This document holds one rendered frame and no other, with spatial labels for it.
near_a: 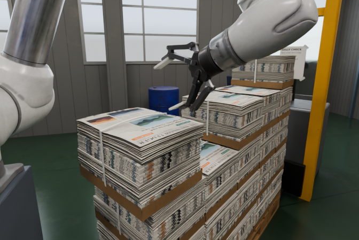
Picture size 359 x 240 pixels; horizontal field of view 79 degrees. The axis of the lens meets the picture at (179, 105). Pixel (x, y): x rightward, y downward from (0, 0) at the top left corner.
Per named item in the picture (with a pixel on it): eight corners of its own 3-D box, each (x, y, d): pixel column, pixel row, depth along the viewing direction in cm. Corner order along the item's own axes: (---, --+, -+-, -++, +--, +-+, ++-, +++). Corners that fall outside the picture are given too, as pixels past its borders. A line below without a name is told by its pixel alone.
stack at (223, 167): (104, 323, 107) (88, 170, 89) (224, 204, 193) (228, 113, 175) (159, 403, 83) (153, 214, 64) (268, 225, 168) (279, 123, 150)
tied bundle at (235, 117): (180, 133, 131) (180, 95, 125) (207, 122, 152) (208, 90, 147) (238, 151, 106) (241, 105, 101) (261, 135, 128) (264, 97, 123)
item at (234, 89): (209, 90, 147) (209, 88, 147) (231, 85, 167) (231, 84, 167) (264, 97, 123) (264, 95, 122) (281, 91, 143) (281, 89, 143)
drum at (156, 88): (175, 125, 407) (175, 84, 389) (182, 135, 358) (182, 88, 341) (147, 128, 394) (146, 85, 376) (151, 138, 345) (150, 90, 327)
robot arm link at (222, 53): (237, 63, 46) (215, 75, 50) (254, 62, 52) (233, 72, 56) (221, 24, 46) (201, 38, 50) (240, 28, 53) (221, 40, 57)
